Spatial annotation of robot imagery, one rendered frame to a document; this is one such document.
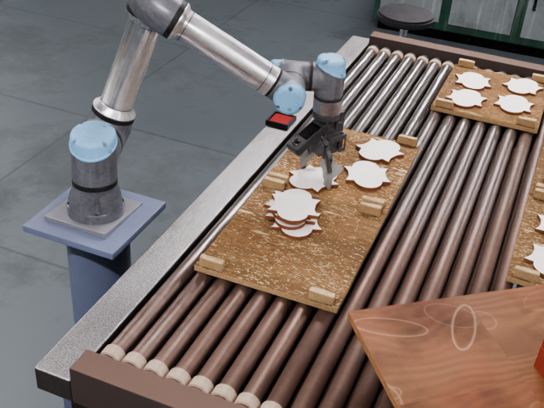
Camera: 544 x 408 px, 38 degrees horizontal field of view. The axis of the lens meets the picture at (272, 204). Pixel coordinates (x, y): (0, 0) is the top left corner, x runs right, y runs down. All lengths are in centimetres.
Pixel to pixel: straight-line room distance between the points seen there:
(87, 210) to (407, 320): 89
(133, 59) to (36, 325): 140
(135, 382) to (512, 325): 74
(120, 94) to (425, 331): 100
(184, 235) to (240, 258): 18
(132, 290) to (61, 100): 304
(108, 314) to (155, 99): 310
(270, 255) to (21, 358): 138
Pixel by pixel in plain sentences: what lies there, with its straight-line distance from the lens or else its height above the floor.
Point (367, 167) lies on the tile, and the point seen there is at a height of 95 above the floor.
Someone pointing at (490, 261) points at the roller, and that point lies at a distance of 199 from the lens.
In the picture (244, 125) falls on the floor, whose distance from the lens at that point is 444.
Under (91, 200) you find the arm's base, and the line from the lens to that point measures 203.
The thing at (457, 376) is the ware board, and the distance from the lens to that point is 148.
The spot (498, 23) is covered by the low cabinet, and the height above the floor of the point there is 21.
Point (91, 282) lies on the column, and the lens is 216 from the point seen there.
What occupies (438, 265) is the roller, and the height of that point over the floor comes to 92.
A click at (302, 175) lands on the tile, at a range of 215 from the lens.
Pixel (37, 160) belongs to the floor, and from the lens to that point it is 414.
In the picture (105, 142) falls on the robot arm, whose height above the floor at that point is 110.
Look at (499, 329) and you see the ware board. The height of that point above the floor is 104.
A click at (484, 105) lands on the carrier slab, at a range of 275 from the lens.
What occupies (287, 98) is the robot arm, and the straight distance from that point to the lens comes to 185.
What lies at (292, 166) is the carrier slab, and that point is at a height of 94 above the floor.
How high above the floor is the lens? 205
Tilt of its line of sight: 33 degrees down
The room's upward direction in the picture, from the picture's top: 4 degrees clockwise
